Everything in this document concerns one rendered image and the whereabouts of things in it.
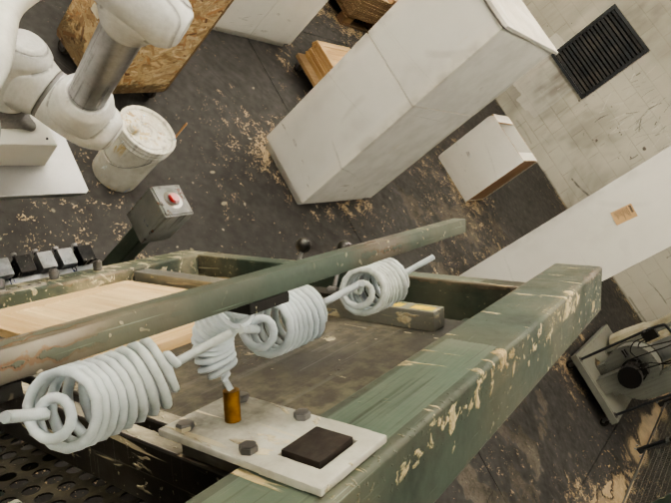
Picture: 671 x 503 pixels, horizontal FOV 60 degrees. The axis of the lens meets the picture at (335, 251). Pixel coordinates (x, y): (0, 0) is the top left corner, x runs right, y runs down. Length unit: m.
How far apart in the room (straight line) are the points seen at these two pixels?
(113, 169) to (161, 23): 1.84
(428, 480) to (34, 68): 1.52
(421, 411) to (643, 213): 4.05
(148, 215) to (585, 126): 7.81
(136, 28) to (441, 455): 1.04
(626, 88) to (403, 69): 5.90
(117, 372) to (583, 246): 4.36
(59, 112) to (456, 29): 2.26
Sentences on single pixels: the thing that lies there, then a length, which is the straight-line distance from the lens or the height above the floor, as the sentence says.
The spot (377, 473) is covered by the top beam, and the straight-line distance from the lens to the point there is 0.52.
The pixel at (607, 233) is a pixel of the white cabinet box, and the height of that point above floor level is 1.26.
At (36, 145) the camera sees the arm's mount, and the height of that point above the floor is 0.86.
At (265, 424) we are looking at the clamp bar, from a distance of 0.57.
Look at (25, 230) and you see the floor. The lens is 2.87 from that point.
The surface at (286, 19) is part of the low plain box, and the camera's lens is 5.08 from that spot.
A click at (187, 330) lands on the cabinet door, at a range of 1.20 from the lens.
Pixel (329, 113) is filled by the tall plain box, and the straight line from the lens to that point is 3.82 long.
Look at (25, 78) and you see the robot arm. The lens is 1.83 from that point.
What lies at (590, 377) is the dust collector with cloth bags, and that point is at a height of 0.16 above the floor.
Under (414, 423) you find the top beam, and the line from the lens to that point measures 0.58.
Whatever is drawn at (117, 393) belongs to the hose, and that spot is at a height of 1.87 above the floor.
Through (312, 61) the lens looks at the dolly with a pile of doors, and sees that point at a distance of 5.20.
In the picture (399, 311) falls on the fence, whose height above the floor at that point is 1.62.
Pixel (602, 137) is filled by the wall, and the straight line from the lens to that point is 9.13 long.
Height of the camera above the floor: 2.27
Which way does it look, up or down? 34 degrees down
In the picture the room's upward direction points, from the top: 53 degrees clockwise
